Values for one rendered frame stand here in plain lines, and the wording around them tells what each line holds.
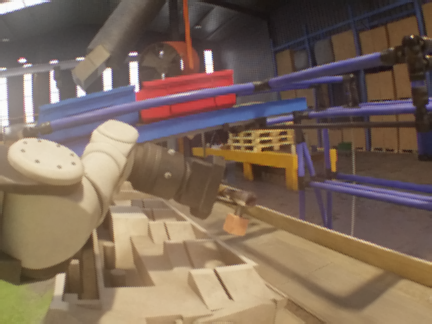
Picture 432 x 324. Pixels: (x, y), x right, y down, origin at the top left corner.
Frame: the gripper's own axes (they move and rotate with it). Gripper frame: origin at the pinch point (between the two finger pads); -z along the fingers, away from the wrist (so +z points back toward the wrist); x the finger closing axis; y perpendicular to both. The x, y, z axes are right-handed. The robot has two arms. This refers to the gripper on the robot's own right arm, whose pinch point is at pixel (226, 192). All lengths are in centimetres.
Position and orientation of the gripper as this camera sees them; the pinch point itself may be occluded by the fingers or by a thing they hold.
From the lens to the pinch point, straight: 60.2
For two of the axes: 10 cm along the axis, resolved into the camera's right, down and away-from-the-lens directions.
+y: 4.0, 0.7, -9.1
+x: -3.0, 9.5, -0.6
